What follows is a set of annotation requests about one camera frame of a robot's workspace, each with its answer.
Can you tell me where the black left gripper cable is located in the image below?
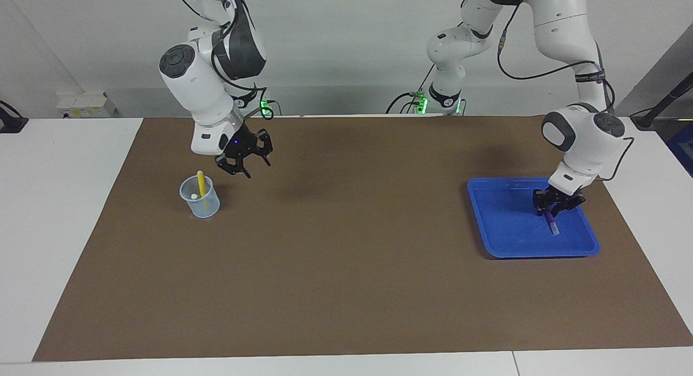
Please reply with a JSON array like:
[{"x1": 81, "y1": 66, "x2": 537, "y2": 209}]
[{"x1": 497, "y1": 2, "x2": 634, "y2": 181}]

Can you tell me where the brown table mat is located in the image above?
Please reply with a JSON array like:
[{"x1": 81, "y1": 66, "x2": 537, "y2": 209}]
[{"x1": 32, "y1": 116, "x2": 693, "y2": 362}]

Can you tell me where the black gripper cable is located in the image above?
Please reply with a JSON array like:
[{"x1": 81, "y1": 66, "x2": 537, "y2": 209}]
[
  {"x1": 497, "y1": 2, "x2": 634, "y2": 181},
  {"x1": 169, "y1": 0, "x2": 274, "y2": 122}
]

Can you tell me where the blue box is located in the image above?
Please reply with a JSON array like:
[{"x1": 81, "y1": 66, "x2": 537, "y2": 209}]
[{"x1": 667, "y1": 121, "x2": 693, "y2": 177}]

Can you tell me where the translucent plastic cup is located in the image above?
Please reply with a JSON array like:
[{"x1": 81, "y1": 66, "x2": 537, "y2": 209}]
[{"x1": 179, "y1": 175, "x2": 221, "y2": 219}]

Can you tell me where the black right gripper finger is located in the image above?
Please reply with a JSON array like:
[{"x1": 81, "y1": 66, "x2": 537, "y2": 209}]
[
  {"x1": 215, "y1": 158, "x2": 252, "y2": 179},
  {"x1": 256, "y1": 129, "x2": 273, "y2": 167}
]

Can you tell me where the black stand base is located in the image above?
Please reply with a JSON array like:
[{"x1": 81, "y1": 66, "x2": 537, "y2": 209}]
[{"x1": 0, "y1": 100, "x2": 29, "y2": 134}]

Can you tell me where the white power strip box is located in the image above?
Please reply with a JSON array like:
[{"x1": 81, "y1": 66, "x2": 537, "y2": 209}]
[{"x1": 56, "y1": 91, "x2": 117, "y2": 118}]

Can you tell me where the printed strap on left arm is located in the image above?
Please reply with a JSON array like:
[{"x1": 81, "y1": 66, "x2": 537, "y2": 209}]
[{"x1": 574, "y1": 67, "x2": 606, "y2": 85}]

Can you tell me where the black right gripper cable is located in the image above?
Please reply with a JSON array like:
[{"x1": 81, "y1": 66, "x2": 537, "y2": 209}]
[{"x1": 169, "y1": 0, "x2": 274, "y2": 122}]

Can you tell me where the black tripod pole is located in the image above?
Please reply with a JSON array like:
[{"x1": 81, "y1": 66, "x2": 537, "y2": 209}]
[{"x1": 630, "y1": 73, "x2": 693, "y2": 130}]

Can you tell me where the blue plastic tray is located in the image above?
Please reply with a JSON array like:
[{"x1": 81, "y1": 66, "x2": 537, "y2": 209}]
[{"x1": 467, "y1": 177, "x2": 600, "y2": 259}]

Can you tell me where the black left arm base cable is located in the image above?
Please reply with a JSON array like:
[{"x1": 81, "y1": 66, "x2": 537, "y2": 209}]
[{"x1": 385, "y1": 67, "x2": 436, "y2": 115}]

